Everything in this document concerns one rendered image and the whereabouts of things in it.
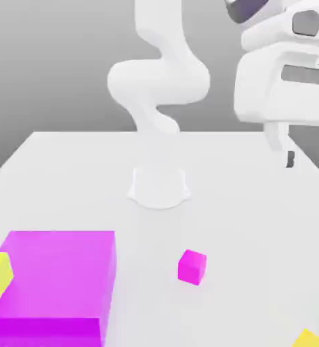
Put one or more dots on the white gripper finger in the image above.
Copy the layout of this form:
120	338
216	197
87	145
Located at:
289	151
272	137

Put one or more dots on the large yellow box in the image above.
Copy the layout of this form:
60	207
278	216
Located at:
312	340

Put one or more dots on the large magenta box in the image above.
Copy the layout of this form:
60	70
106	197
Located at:
59	276

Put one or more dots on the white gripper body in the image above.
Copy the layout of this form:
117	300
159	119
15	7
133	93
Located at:
259	92

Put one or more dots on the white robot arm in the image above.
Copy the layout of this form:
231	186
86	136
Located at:
159	81

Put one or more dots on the small magenta cube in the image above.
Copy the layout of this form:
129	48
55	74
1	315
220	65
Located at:
191	268

